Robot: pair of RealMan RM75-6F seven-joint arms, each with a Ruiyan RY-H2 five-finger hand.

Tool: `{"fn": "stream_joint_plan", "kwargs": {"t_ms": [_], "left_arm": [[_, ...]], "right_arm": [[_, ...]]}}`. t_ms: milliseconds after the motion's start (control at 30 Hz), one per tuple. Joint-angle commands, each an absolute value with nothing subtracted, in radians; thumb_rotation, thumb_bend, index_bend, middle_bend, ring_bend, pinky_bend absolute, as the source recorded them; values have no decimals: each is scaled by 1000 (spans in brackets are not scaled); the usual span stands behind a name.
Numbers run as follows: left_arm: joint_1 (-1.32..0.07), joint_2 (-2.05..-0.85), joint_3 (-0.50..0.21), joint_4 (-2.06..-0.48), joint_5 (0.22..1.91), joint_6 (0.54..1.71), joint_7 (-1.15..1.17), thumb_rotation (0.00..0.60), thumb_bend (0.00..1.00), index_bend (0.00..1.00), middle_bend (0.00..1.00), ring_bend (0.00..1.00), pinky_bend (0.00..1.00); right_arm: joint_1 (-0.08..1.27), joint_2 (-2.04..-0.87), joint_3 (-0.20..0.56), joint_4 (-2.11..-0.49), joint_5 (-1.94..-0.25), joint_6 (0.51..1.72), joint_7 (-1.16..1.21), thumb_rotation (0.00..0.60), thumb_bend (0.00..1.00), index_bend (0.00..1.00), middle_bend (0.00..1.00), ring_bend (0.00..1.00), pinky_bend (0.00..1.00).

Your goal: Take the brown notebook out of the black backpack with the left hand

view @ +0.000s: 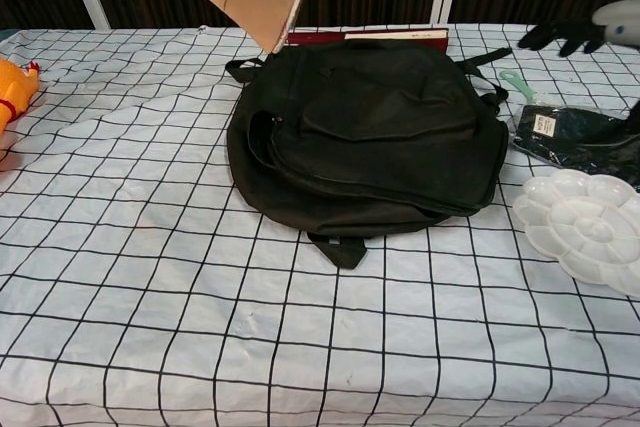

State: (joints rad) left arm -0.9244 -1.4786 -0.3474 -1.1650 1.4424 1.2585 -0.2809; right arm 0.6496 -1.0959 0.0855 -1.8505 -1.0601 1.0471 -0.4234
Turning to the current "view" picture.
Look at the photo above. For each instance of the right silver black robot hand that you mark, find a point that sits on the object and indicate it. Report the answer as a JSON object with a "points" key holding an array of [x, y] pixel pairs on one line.
{"points": [[615, 22]]}

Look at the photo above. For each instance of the black backpack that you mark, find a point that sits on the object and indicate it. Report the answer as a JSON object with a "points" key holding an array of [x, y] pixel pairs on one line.
{"points": [[375, 147]]}

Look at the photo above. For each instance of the black socks in plastic bag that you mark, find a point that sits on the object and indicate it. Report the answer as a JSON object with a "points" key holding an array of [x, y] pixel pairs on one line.
{"points": [[565, 137]]}

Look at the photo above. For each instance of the light green plastic comb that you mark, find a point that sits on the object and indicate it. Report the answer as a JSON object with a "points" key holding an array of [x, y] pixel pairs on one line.
{"points": [[520, 87]]}

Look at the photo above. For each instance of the white flower paint palette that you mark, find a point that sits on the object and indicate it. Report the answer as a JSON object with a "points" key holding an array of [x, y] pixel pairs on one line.
{"points": [[575, 227]]}

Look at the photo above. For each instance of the dark red folding fan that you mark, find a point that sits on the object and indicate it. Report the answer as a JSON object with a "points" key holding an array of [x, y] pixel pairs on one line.
{"points": [[320, 38]]}

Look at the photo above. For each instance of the white black checked tablecloth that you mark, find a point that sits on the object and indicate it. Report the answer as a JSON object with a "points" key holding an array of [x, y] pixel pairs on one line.
{"points": [[150, 272]]}

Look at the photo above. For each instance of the orange rubber chicken toy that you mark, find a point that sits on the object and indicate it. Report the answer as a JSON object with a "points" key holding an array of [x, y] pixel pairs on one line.
{"points": [[12, 82]]}

